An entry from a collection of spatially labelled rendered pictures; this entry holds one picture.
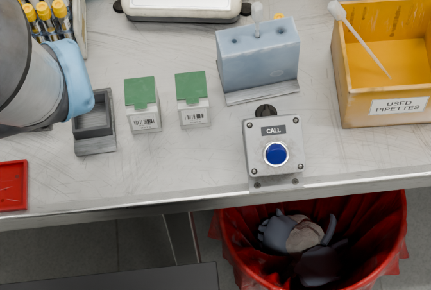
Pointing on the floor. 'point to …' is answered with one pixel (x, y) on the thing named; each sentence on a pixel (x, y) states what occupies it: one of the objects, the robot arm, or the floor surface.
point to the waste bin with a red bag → (251, 281)
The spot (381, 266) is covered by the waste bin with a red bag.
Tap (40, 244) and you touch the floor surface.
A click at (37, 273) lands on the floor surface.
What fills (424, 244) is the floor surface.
